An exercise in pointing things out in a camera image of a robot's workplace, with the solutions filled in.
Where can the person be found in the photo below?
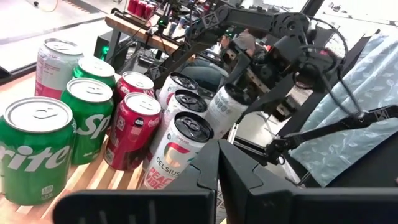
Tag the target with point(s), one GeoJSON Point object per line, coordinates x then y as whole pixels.
{"type": "Point", "coordinates": [245, 40]}

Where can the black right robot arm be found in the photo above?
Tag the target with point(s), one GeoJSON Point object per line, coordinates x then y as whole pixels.
{"type": "Point", "coordinates": [248, 18]}

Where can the wooden work table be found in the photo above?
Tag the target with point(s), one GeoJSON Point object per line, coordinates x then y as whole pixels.
{"type": "Point", "coordinates": [140, 31]}

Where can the red soda can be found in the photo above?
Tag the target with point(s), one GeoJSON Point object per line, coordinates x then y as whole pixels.
{"type": "Point", "coordinates": [141, 7]}
{"type": "Point", "coordinates": [149, 11]}
{"type": "Point", "coordinates": [135, 82]}
{"type": "Point", "coordinates": [133, 5]}

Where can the white raspberry lime can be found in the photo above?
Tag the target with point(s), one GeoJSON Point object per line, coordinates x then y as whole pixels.
{"type": "Point", "coordinates": [54, 71]}

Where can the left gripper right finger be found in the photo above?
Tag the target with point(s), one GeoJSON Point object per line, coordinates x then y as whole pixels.
{"type": "Point", "coordinates": [280, 205]}

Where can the black computer tower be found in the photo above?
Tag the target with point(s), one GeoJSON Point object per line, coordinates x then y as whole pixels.
{"type": "Point", "coordinates": [105, 49]}

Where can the green Sprite can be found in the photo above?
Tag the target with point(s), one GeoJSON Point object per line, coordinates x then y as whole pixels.
{"type": "Point", "coordinates": [90, 124]}
{"type": "Point", "coordinates": [94, 70]}
{"type": "Point", "coordinates": [34, 161]}

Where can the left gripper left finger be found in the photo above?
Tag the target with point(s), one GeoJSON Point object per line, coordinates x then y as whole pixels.
{"type": "Point", "coordinates": [140, 205]}

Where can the light blue patterned cloth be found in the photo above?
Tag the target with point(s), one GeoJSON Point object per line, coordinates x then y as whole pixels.
{"type": "Point", "coordinates": [357, 109]}

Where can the red Coca-Cola can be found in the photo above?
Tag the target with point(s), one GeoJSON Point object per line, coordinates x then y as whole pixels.
{"type": "Point", "coordinates": [133, 133]}

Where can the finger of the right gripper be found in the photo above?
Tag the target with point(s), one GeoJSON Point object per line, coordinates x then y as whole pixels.
{"type": "Point", "coordinates": [267, 99]}
{"type": "Point", "coordinates": [237, 65]}

